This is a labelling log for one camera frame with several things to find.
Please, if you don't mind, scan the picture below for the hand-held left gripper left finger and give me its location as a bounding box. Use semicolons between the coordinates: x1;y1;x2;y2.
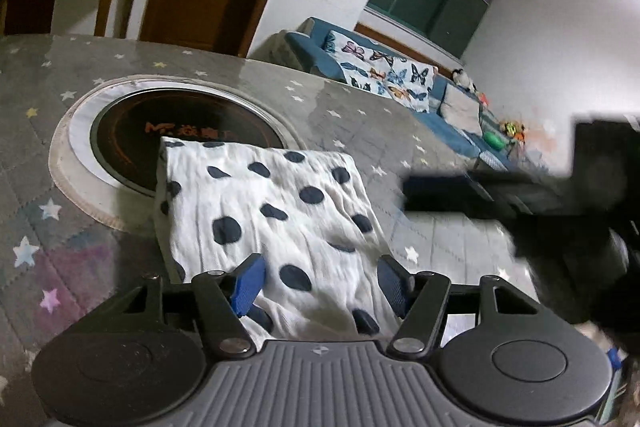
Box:
67;253;267;358

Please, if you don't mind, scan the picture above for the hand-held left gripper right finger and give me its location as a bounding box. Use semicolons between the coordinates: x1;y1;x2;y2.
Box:
376;254;548;356

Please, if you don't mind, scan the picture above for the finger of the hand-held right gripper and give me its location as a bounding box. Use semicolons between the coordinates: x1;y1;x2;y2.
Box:
401;171;573;224

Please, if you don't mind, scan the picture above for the white navy polka dot garment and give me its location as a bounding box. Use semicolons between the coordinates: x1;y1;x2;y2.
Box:
155;137;417;343

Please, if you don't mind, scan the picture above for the plain beige cushion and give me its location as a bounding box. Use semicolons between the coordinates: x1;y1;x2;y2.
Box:
440;83;484;138

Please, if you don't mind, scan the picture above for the colourful toy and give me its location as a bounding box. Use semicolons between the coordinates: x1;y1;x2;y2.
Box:
500;119;529;144

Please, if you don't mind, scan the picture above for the black white plush toy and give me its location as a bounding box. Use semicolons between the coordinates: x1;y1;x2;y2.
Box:
451;69;477;91

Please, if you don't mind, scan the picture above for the butterfly print blanket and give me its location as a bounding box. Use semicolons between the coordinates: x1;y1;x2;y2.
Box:
324;29;440;114

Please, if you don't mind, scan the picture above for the round black induction cooktop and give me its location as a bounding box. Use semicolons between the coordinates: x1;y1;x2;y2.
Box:
90;89;287;198

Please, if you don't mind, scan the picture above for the blue sofa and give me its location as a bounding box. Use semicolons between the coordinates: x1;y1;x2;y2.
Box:
250;17;551;174

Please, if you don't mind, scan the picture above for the beige sofa armrest cover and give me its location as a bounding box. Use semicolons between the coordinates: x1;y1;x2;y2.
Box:
250;32;314;74

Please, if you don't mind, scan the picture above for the grey star print tablecloth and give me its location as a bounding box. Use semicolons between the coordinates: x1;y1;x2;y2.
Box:
0;34;621;427

